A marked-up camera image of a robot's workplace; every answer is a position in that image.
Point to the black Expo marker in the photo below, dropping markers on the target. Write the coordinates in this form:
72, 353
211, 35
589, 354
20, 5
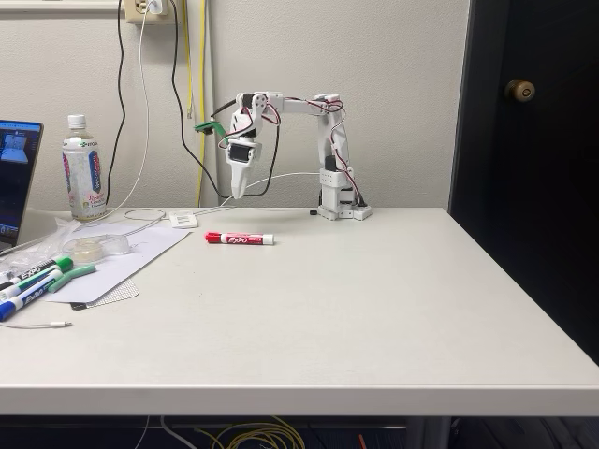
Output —
7, 285

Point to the white adapter hub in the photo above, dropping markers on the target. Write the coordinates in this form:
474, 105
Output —
183, 220

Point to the green cap Expo marker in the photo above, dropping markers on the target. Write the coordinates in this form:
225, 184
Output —
35, 270

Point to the brass door knob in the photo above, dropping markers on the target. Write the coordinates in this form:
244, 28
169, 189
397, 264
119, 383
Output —
519, 91

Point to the silver laptop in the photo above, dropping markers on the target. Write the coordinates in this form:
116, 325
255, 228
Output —
14, 187

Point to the beige wall outlet plate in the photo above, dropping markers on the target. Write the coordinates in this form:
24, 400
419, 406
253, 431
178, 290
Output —
135, 16

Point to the blue Expo marker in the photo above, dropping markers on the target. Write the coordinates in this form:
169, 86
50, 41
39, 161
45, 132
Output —
33, 298

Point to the green label Expo marker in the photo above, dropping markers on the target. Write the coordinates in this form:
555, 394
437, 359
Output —
33, 283

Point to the mint green plastic piece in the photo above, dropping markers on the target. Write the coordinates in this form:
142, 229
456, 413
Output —
83, 270
58, 284

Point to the small black flat piece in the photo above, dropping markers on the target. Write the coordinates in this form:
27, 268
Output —
78, 307

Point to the clear drink bottle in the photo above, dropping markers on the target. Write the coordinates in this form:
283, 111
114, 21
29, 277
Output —
84, 178

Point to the white charger plug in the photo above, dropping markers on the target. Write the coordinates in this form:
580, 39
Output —
156, 5

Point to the clear plastic bag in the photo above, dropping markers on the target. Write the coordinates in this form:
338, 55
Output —
42, 245

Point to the red Expo marker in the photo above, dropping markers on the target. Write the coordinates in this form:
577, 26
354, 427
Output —
238, 239

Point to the grey table leg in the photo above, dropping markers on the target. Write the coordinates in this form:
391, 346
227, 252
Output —
430, 435

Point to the grey mesh pad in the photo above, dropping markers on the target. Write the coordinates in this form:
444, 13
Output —
119, 294

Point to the white paper sheet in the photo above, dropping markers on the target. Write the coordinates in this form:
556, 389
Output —
121, 266

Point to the black door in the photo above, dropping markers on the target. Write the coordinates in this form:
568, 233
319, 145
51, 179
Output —
538, 187

